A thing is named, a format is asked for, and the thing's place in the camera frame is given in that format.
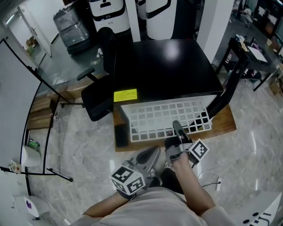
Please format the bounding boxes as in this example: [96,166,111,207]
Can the person's dark trouser legs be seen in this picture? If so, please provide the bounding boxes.
[150,169,184,195]

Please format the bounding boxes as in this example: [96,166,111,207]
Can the white device with purple mark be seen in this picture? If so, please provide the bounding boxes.
[10,194,50,221]

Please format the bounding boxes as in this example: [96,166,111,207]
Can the person's light shirt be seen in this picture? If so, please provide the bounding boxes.
[73,186,244,226]

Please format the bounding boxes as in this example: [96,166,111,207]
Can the whiteboard on black stand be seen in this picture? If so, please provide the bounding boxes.
[0,38,74,196]

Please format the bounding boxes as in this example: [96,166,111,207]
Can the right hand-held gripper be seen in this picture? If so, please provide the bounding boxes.
[164,120,210,170]

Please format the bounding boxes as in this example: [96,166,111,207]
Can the white cylindrical bin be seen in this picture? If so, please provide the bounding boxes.
[21,145,42,167]

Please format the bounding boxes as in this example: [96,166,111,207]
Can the black flat box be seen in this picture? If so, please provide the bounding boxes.
[115,124,129,148]

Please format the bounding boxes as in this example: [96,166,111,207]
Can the black office chair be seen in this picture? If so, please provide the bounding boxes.
[76,27,117,122]

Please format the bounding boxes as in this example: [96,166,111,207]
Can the white power strip with cable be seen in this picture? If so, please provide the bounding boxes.
[197,171,222,192]

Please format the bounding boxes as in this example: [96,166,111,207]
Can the white robot with face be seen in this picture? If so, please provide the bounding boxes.
[232,189,283,226]

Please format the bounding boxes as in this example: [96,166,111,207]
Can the wooden crates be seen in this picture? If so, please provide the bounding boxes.
[28,74,106,130]

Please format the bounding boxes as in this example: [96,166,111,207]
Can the white board on table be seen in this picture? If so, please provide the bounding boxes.
[246,45,274,67]

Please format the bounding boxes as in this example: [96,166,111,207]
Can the white robot with black trim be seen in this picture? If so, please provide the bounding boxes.
[145,0,178,40]
[88,0,131,34]

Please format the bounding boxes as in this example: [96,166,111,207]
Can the person's right forearm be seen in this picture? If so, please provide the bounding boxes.
[171,154,216,217]

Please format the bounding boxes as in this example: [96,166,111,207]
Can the white door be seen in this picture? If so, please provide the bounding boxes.
[6,5,53,67]

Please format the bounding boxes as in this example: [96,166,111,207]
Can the black side table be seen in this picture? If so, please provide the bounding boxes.
[216,37,274,91]

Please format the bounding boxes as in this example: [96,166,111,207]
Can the wooden platform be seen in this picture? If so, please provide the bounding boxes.
[114,102,237,152]

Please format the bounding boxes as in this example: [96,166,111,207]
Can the white wire fridge shelf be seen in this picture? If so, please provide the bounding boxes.
[120,97,213,143]

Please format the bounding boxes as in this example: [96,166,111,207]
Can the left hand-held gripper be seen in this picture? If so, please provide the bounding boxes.
[110,145,161,196]

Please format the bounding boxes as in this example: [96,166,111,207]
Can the black mini fridge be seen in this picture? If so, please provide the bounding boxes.
[112,39,250,120]

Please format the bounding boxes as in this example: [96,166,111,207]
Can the person's left forearm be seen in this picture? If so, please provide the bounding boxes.
[83,191,133,219]

